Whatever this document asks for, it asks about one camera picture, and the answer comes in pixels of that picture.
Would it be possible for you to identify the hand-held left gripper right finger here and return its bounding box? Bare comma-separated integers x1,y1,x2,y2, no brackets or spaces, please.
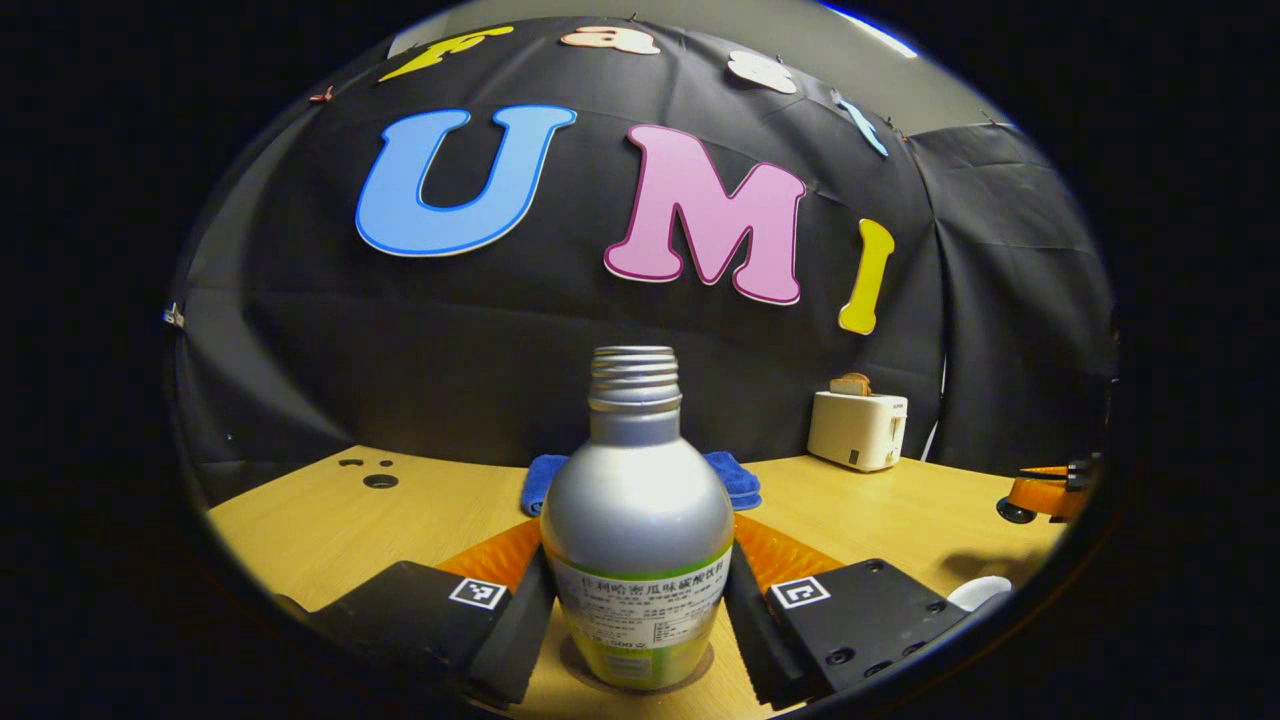
724,513,971,711

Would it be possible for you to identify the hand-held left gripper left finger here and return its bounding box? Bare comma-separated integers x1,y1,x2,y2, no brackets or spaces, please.
275,516,559,709

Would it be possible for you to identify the silver green water bottle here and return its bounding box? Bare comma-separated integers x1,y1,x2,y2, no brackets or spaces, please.
540,346,736,691

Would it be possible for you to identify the folded blue towel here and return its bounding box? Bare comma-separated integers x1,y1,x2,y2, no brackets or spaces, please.
520,452,763,518

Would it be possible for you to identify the white toaster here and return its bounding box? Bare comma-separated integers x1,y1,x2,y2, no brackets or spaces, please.
807,390,909,473

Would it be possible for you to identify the black backdrop cloth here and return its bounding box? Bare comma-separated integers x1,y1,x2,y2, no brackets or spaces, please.
170,15,1116,506

